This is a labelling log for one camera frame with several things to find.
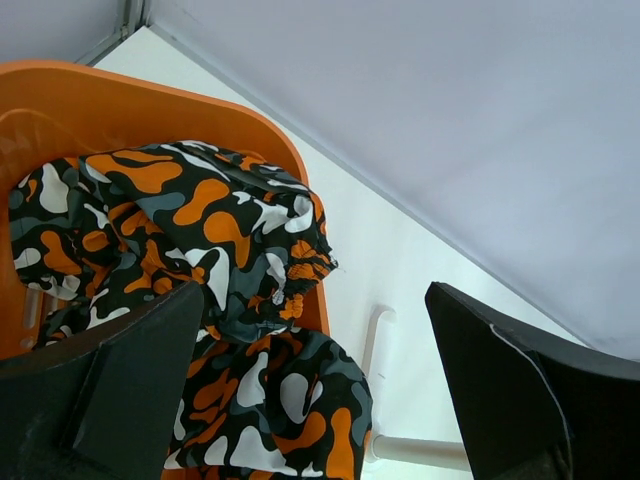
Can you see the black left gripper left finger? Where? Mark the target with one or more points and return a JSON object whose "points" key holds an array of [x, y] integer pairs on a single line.
{"points": [[101, 404]]}

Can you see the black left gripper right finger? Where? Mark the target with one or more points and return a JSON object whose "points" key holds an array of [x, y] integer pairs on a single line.
{"points": [[530, 404]]}

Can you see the camouflage patterned shorts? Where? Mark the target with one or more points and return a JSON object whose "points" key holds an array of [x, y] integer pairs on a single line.
{"points": [[264, 398]]}

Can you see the white and silver clothes rack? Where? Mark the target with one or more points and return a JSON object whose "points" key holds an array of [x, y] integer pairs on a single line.
{"points": [[379, 346]]}

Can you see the orange plastic basket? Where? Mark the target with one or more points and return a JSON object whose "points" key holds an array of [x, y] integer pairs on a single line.
{"points": [[51, 111]]}

